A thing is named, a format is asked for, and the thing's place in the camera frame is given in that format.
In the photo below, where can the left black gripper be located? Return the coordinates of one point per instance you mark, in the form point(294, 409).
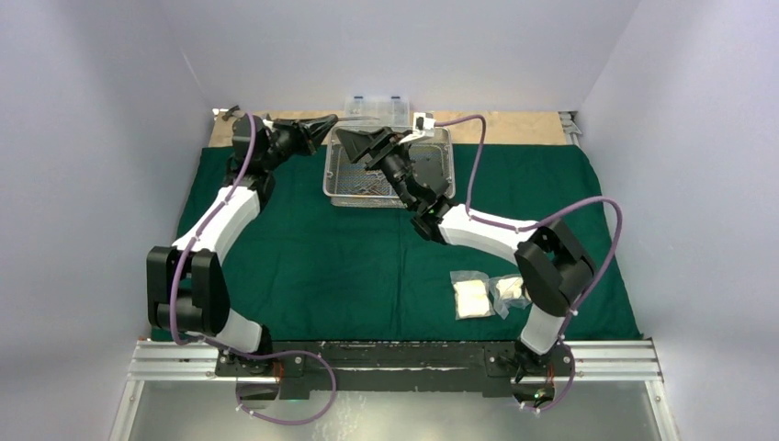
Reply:
point(309, 134)

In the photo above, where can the silver surgical scissors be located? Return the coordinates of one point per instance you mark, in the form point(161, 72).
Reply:
point(355, 118)

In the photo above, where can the metal surgical instruments pile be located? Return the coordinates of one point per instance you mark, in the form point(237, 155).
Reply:
point(374, 189)

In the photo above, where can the right side aluminium rail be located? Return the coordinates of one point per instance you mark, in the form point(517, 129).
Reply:
point(571, 130)

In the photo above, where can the white gauze packet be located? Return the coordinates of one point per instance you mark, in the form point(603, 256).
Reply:
point(471, 293)

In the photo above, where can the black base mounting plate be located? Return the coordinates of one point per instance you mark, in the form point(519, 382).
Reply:
point(493, 369)

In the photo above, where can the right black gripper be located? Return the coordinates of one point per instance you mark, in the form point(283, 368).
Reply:
point(378, 151)

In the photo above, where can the clear plastic compartment box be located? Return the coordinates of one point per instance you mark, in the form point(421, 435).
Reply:
point(392, 110)

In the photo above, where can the dark green surgical drape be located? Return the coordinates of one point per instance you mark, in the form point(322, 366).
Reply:
point(312, 271)

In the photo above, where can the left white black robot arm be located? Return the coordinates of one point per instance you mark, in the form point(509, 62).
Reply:
point(187, 291)

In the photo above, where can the metal wire mesh tray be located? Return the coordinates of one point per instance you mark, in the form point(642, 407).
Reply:
point(341, 178)

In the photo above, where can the small black-handled hammer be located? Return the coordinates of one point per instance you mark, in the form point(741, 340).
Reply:
point(232, 114)

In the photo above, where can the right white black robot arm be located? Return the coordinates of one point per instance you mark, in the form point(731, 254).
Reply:
point(554, 265)

